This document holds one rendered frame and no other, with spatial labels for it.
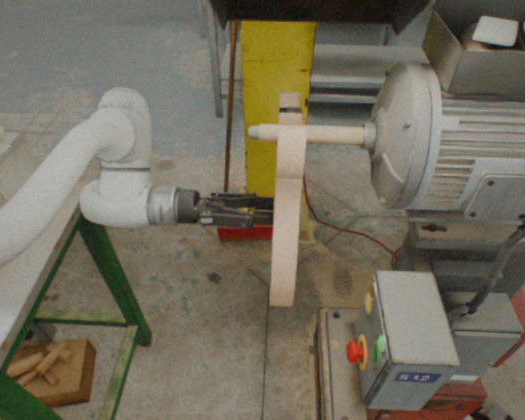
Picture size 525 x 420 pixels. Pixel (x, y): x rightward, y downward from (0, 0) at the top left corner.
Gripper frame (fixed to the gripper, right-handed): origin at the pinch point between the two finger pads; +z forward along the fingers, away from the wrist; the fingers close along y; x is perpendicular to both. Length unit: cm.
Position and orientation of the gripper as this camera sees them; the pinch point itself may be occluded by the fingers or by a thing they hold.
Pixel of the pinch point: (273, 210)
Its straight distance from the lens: 83.7
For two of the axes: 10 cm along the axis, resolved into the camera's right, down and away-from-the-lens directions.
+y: -0.4, 4.1, -9.1
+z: 10.0, 0.5, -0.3
